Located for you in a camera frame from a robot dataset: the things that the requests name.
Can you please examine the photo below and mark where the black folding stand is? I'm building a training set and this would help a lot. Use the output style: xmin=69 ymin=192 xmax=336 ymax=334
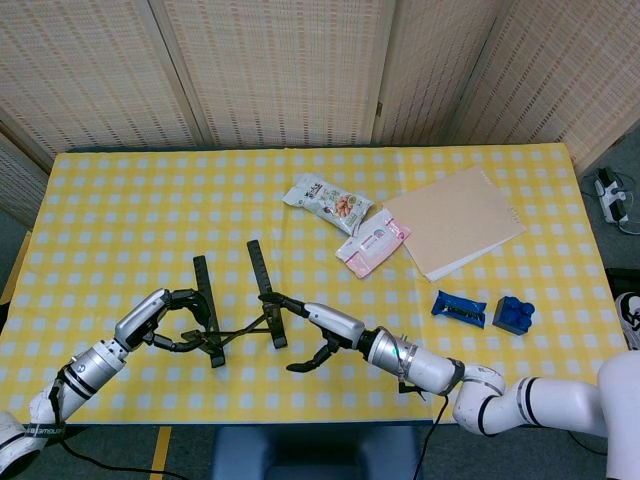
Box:
xmin=180 ymin=239 xmax=289 ymax=370

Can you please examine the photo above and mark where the pink white wipes packet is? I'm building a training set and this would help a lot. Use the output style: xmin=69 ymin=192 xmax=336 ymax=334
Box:
xmin=334 ymin=208 xmax=413 ymax=279

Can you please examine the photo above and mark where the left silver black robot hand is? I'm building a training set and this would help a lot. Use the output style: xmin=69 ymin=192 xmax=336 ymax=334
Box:
xmin=113 ymin=287 xmax=211 ymax=354

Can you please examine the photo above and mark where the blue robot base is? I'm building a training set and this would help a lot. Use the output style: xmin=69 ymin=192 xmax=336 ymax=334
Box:
xmin=210 ymin=424 xmax=424 ymax=480

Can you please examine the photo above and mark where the white power strip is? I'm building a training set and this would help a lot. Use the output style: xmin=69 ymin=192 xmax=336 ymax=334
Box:
xmin=593 ymin=167 xmax=632 ymax=225

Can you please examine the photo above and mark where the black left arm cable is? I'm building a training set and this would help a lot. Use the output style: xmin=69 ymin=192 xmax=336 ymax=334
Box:
xmin=47 ymin=369 xmax=191 ymax=480

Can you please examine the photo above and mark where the yellow white checked tablecloth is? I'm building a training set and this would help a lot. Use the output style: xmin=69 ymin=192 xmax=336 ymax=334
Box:
xmin=0 ymin=143 xmax=640 ymax=425

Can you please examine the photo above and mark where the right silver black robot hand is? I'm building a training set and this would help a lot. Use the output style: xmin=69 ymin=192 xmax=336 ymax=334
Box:
xmin=257 ymin=292 xmax=374 ymax=374

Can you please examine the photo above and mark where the white nut snack bag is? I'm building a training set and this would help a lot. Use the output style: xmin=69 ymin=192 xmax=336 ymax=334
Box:
xmin=281 ymin=172 xmax=375 ymax=237

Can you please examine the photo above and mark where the beige woven folding screen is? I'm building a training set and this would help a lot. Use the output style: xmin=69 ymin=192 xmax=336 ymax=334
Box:
xmin=0 ymin=0 xmax=640 ymax=226

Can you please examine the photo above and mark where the black white sneaker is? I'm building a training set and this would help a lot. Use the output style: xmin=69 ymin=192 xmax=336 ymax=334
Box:
xmin=613 ymin=292 xmax=640 ymax=351

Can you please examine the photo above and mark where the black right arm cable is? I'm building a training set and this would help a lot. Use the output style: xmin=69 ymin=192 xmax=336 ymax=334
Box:
xmin=422 ymin=394 xmax=451 ymax=480

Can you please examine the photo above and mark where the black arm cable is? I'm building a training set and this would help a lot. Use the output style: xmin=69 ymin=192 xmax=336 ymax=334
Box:
xmin=422 ymin=394 xmax=451 ymax=480
xmin=47 ymin=369 xmax=191 ymax=480

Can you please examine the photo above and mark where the tan paper folder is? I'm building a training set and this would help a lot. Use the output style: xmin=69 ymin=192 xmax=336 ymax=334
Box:
xmin=382 ymin=165 xmax=528 ymax=284

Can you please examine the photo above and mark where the blue snack wrapper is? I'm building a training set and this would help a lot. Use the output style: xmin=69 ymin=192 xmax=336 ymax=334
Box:
xmin=430 ymin=289 xmax=488 ymax=329

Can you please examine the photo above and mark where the blue building block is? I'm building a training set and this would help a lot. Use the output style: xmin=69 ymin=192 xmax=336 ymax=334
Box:
xmin=492 ymin=295 xmax=536 ymax=333

